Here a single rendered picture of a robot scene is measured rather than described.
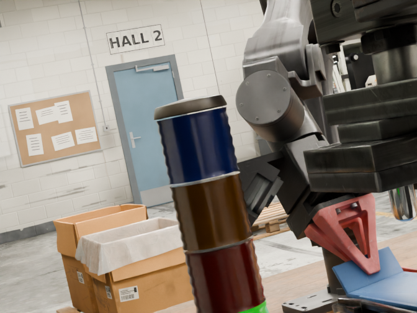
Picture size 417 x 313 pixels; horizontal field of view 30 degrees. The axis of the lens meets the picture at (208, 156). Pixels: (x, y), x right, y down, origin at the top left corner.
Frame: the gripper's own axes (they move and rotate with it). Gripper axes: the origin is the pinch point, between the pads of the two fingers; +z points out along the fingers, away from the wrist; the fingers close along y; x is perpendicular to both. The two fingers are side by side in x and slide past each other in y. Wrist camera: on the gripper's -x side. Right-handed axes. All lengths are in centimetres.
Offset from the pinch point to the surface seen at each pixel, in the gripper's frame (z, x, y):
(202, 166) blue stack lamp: 0.4, -27.7, 33.4
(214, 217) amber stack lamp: 2.7, -27.7, 32.0
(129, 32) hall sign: -661, 377, -815
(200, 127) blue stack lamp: -1.2, -27.3, 34.4
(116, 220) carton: -167, 91, -349
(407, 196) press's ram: 0.8, -6.7, 19.5
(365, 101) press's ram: -7.7, -5.5, 19.9
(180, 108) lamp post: -2.3, -28.0, 34.8
